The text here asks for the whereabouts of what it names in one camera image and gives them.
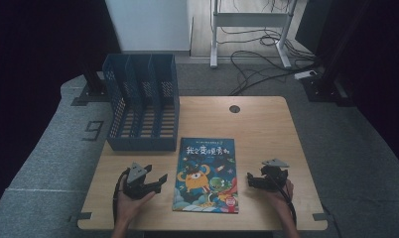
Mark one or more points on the blue plastic file rack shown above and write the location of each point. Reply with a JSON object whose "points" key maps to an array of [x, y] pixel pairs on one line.
{"points": [[141, 112]]}

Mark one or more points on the white metal desk frame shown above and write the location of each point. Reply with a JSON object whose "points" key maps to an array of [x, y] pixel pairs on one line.
{"points": [[250, 20]]}

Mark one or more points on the round table grommet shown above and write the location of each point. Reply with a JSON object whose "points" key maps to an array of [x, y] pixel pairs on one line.
{"points": [[234, 109]]}

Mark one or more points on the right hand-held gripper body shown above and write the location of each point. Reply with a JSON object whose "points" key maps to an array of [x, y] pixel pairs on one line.
{"points": [[273, 177]]}

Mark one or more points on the white panel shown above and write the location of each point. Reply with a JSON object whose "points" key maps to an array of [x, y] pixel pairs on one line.
{"points": [[148, 23]]}

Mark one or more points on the blue cartoon picture book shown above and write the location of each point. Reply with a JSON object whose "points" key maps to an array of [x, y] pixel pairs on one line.
{"points": [[205, 175]]}

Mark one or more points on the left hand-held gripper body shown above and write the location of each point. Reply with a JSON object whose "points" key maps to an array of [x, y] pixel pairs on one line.
{"points": [[134, 175]]}

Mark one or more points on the person's right hand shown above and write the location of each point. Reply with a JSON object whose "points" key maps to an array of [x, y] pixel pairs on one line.
{"points": [[282, 198]]}

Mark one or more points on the white power strip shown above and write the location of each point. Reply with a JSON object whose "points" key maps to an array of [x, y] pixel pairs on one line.
{"points": [[305, 74]]}

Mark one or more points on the black stand with base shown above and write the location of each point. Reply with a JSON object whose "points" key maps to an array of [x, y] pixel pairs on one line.
{"points": [[93, 89], [323, 86]]}

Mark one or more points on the person's left hand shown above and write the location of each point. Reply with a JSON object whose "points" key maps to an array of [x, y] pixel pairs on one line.
{"points": [[129, 205]]}

